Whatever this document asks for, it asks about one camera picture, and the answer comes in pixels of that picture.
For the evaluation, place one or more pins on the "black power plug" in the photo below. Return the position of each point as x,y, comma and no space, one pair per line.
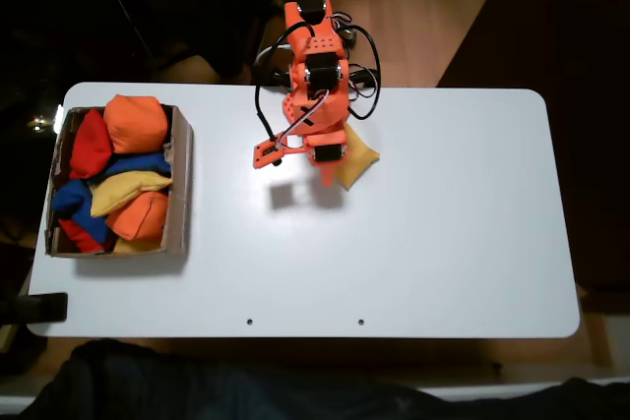
278,78

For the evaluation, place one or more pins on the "orange camera mount plate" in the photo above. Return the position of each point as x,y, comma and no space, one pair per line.
265,155

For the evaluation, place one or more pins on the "red bean bag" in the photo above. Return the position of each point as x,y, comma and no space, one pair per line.
81,238
88,144

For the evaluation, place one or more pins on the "brown cardboard box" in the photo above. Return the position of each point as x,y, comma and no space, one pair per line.
179,194

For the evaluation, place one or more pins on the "black clamp stand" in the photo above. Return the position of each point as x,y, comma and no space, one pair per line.
44,307

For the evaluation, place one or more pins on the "yellow bean bag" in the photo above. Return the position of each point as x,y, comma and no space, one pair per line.
357,159
123,191
138,246

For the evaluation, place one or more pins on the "orange bean bag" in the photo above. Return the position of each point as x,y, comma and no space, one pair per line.
140,216
135,122

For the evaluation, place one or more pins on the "person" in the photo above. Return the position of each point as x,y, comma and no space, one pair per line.
197,390

